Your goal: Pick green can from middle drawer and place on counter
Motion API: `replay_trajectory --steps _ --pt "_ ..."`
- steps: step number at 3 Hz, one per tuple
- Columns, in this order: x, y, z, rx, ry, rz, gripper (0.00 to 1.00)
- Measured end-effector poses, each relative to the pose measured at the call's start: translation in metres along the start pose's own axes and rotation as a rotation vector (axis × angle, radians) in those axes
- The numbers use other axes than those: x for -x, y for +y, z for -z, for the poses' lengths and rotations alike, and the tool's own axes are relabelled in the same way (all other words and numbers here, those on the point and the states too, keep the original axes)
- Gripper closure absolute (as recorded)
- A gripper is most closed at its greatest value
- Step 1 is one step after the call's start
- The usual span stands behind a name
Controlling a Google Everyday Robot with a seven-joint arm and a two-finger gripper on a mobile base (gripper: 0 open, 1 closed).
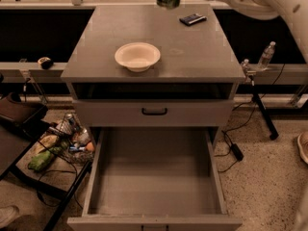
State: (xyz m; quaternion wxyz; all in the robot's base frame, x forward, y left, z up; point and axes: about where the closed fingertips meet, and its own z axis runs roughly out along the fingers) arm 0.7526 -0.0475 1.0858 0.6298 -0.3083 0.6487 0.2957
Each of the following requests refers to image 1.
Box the black floor cable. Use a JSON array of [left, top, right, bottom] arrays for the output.
[[214, 63, 287, 173]]

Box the black tripod stand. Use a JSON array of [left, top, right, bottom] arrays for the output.
[[241, 59, 278, 141]]

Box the wire basket of items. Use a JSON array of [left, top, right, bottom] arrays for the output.
[[48, 113, 94, 164]]

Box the clear plastic water bottle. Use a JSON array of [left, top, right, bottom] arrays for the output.
[[257, 41, 276, 70]]

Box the black drawer handle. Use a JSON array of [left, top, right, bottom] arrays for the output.
[[141, 108, 167, 116]]

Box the white paper bowl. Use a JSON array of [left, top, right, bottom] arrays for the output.
[[115, 42, 161, 72]]

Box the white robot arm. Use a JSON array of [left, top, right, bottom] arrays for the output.
[[206, 0, 308, 62]]

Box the black power adapter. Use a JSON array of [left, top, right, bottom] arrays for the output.
[[231, 143, 244, 161]]

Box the green chip bag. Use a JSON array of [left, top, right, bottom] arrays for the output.
[[28, 146, 62, 172]]

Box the grey drawer cabinet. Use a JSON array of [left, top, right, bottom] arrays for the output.
[[60, 3, 246, 231]]

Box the dark blue snack packet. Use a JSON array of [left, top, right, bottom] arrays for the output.
[[179, 13, 207, 26]]

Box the black and yellow tape measure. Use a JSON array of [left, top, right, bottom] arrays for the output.
[[38, 57, 54, 70]]

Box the white shoe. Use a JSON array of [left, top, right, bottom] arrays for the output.
[[0, 205, 19, 228]]

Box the dark side table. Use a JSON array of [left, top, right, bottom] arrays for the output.
[[0, 92, 91, 231]]

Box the open grey middle drawer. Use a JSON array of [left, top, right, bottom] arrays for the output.
[[67, 127, 242, 231]]

